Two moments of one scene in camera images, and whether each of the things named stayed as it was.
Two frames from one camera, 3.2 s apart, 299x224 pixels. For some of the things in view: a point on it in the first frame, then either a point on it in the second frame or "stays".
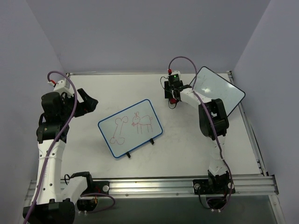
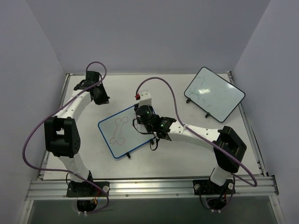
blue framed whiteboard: [125, 129] stays
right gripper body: [167, 91] to [136, 108]
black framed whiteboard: [210, 84] stays
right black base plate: [216, 186] stays
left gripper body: [79, 105] to [101, 98]
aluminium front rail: [153, 186] stays
